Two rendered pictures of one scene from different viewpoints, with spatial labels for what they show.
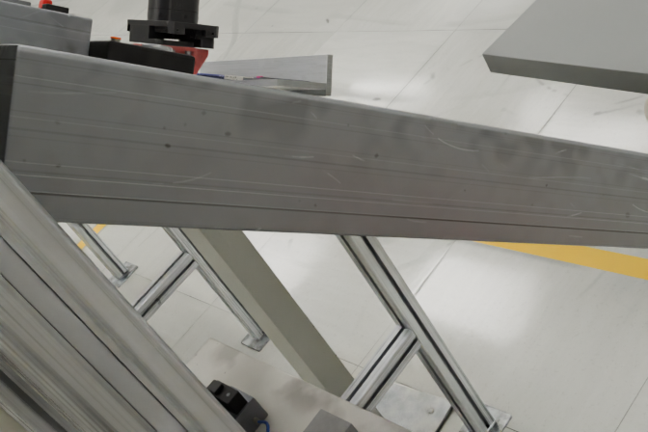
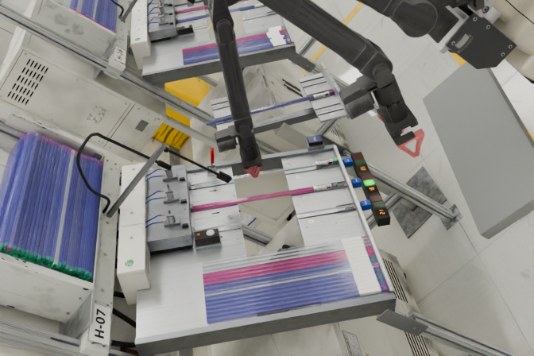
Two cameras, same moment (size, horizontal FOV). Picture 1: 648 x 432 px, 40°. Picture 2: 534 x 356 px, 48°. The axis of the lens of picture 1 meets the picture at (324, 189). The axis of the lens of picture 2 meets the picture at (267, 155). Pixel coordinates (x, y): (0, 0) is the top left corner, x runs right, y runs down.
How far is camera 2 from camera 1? 159 cm
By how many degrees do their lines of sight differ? 48
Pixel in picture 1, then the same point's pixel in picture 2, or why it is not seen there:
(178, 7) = (248, 156)
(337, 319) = (425, 128)
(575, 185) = (262, 327)
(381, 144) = (203, 336)
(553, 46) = (440, 116)
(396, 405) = (427, 190)
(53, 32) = (182, 239)
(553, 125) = not seen: outside the picture
